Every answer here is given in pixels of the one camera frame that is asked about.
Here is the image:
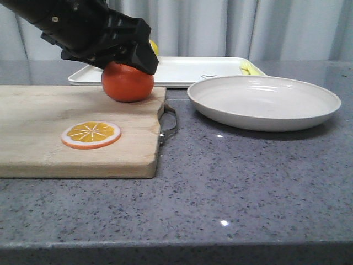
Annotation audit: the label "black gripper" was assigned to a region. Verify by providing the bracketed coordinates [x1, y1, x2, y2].
[1, 1, 159, 75]

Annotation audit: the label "orange mandarin fruit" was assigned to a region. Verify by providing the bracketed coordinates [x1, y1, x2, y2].
[101, 61, 154, 102]

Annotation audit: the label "beige round plate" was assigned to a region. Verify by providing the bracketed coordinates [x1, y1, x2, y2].
[187, 76, 341, 132]

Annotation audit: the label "white rectangular tray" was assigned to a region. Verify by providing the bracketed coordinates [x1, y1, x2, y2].
[67, 56, 268, 89]

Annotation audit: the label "yellow lemon right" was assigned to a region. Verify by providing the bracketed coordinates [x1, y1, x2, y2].
[149, 39, 159, 56]

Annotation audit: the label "orange slice toy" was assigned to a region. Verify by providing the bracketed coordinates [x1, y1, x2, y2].
[61, 121, 121, 150]

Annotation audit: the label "pale yellow strip pieces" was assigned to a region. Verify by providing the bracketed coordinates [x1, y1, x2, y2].
[240, 60, 266, 76]

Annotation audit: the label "wooden cutting board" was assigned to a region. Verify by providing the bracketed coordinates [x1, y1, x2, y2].
[0, 85, 167, 179]

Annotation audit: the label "grey curtain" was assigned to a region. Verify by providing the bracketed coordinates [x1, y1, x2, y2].
[0, 0, 353, 62]

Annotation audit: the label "metal cutting board handle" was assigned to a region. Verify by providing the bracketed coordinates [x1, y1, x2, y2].
[158, 104, 178, 145]

